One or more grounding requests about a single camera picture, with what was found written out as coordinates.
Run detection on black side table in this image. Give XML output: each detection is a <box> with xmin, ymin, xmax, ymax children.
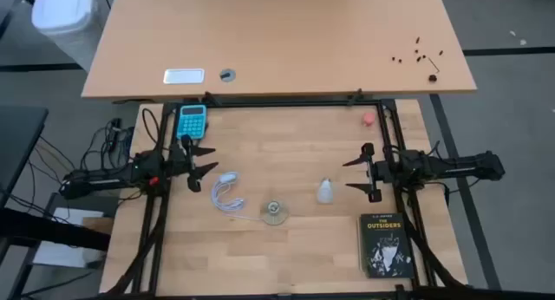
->
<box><xmin>0</xmin><ymin>105</ymin><xmax>49</xmax><ymax>208</ymax></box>

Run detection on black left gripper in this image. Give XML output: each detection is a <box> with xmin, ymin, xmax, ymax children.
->
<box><xmin>173</xmin><ymin>134</ymin><xmax>219</xmax><ymax>193</ymax></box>

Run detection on white trash bin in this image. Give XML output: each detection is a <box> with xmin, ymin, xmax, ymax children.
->
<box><xmin>30</xmin><ymin>0</ymin><xmax>103</xmax><ymax>72</ymax></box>

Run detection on beige wooden desk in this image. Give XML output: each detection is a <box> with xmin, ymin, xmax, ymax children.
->
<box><xmin>80</xmin><ymin>0</ymin><xmax>478</xmax><ymax>103</ymax></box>

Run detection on white lightbulb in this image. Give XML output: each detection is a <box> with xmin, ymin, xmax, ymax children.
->
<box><xmin>316</xmin><ymin>177</ymin><xmax>335</xmax><ymax>205</ymax></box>

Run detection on black camera cable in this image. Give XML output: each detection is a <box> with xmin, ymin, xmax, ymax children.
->
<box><xmin>141</xmin><ymin>107</ymin><xmax>162</xmax><ymax>148</ymax></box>

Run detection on black cable bundle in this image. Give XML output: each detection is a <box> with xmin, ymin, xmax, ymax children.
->
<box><xmin>80</xmin><ymin>116</ymin><xmax>136</xmax><ymax>179</ymax></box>

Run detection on brass lamp socket base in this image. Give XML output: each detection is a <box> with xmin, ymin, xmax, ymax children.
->
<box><xmin>259</xmin><ymin>199</ymin><xmax>290</xmax><ymax>226</ymax></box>

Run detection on black beam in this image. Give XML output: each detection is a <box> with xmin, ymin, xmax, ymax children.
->
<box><xmin>0</xmin><ymin>207</ymin><xmax>112</xmax><ymax>252</ymax></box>

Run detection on black braided cable sleeve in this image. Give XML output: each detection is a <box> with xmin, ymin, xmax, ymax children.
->
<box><xmin>114</xmin><ymin>191</ymin><xmax>171</xmax><ymax>297</ymax></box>
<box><xmin>401</xmin><ymin>191</ymin><xmax>472</xmax><ymax>292</ymax></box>

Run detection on teal calculator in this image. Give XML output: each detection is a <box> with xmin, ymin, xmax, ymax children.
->
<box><xmin>174</xmin><ymin>103</ymin><xmax>208</xmax><ymax>140</ymax></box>

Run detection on black Outsiders book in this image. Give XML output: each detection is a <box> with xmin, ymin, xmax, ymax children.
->
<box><xmin>359</xmin><ymin>212</ymin><xmax>416</xmax><ymax>279</ymax></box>

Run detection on white power cord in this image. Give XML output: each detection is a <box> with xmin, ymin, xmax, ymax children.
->
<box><xmin>210</xmin><ymin>171</ymin><xmax>264</xmax><ymax>223</ymax></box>

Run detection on white board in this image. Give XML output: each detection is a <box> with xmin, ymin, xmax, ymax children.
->
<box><xmin>32</xmin><ymin>206</ymin><xmax>106</xmax><ymax>269</ymax></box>

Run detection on silver rectangular desk plate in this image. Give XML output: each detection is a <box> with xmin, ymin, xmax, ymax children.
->
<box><xmin>162</xmin><ymin>68</ymin><xmax>206</xmax><ymax>86</ymax></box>

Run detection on black aluminium table frame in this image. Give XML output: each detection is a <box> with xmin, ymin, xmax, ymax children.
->
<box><xmin>129</xmin><ymin>97</ymin><xmax>440</xmax><ymax>300</ymax></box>

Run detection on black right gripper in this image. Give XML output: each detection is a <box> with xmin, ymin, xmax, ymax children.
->
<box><xmin>342</xmin><ymin>142</ymin><xmax>394</xmax><ymax>204</ymax></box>

